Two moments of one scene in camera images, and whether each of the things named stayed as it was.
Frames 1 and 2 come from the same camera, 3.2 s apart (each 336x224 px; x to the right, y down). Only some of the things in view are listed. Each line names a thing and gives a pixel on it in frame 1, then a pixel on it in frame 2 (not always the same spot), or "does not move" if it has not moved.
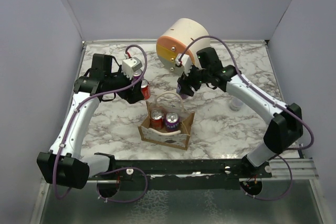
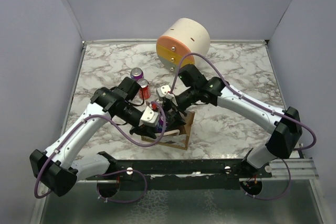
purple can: (136, 74) does not move
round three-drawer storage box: (183, 36) does not move
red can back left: (145, 88) does not move
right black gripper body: (197, 77) → (175, 113)
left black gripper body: (118, 81) → (139, 129)
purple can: (178, 91) → (161, 123)
